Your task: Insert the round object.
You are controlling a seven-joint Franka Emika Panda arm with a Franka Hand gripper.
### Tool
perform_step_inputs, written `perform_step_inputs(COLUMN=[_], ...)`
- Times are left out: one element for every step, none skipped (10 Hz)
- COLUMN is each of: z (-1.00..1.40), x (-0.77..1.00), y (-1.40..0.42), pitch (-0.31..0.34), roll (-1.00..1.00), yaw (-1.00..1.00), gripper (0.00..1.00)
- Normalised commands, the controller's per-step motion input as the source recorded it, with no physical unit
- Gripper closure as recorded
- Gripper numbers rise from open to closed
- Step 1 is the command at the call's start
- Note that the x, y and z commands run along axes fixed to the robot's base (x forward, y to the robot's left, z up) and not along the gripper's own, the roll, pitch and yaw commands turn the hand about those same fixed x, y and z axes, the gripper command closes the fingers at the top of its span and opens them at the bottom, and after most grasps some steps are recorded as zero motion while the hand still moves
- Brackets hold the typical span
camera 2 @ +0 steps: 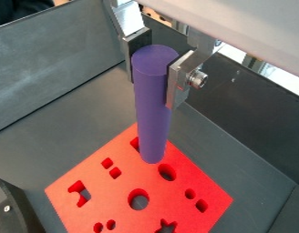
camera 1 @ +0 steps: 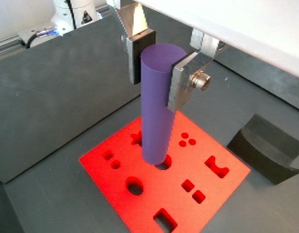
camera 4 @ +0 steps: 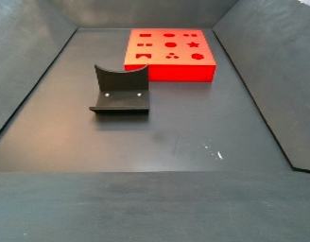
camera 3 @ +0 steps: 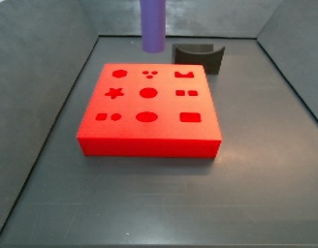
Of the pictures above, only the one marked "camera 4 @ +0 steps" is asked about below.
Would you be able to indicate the red shape sorter box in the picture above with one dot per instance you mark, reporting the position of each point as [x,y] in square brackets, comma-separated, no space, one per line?
[175,53]

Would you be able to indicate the black curved holder stand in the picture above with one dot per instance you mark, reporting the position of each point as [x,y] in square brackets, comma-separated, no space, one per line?
[123,90]

